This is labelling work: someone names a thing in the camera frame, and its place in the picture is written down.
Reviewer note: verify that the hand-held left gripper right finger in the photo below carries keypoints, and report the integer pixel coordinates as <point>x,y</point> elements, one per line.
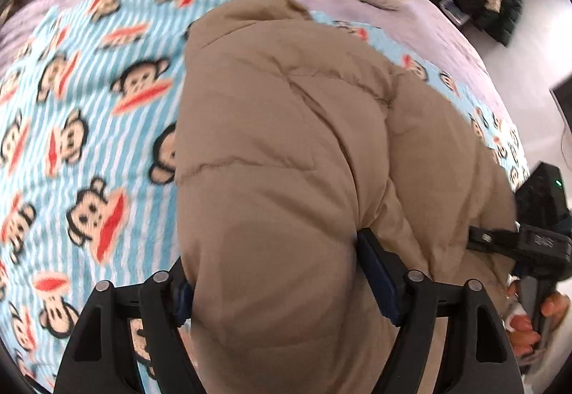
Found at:
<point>380,278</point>

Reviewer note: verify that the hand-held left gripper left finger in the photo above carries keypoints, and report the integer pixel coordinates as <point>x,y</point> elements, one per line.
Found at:
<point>181,300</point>

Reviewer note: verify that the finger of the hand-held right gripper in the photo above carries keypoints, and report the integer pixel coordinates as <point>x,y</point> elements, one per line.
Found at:
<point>491,238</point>

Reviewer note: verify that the tan down jacket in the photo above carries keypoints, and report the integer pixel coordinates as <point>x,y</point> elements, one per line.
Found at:
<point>290,152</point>

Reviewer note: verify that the person's right hand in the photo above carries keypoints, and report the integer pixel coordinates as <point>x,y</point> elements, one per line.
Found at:
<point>520,327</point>

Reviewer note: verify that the grey computer monitor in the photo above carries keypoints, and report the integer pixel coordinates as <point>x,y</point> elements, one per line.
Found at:
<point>564,101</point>

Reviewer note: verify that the blue striped monkey print blanket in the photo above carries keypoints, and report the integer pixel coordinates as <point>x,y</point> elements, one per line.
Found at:
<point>89,130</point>

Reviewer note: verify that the blue white box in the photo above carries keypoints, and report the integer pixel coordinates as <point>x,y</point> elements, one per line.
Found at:
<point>453,9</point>

